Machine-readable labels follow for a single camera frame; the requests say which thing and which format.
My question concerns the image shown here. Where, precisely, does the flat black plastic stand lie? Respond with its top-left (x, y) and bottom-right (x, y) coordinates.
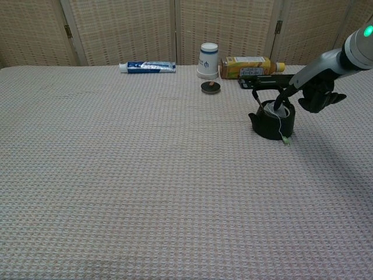
top-left (238, 73), bottom-right (295, 90)

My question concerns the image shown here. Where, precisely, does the woven bamboo folding screen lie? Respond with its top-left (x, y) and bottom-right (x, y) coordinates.
top-left (0, 0), bottom-right (373, 68)

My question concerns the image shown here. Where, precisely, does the yellow drink bottle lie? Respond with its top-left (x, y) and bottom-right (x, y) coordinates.
top-left (219, 56), bottom-right (286, 80)

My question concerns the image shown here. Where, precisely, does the black teapot with handle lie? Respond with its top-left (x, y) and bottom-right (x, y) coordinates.
top-left (248, 87), bottom-right (296, 141)

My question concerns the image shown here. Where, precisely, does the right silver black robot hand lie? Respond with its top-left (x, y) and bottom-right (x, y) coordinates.
top-left (272, 48), bottom-right (347, 114)

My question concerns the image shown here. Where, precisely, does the black teapot lid wooden knob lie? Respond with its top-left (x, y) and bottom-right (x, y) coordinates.
top-left (200, 81), bottom-right (221, 95)

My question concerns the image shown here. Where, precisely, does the grey tea bag with green tag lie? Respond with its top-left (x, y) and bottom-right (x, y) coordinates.
top-left (265, 100), bottom-right (292, 147)

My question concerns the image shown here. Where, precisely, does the white paper cup blue print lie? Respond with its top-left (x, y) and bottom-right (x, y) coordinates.
top-left (196, 43), bottom-right (220, 80)

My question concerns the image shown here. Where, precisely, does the blue white toothpaste tube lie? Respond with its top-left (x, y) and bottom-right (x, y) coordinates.
top-left (118, 61), bottom-right (177, 74)

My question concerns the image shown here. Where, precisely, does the pale waffle weave tablecloth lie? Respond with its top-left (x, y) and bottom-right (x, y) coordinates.
top-left (0, 64), bottom-right (373, 280)

